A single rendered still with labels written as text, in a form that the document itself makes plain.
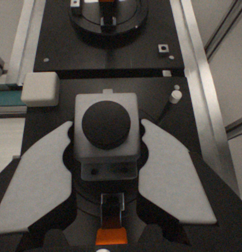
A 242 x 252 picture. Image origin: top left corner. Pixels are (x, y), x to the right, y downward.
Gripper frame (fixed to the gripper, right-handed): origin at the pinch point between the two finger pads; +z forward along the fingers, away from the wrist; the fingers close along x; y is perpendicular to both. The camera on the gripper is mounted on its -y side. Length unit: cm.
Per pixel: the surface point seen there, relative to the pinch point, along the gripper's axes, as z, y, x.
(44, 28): 23.6, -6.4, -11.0
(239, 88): 25.9, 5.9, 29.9
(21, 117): 18.1, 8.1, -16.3
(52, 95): 11.5, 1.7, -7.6
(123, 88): 14.1, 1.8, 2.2
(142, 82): 14.8, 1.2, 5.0
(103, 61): 17.9, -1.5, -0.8
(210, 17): 43, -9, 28
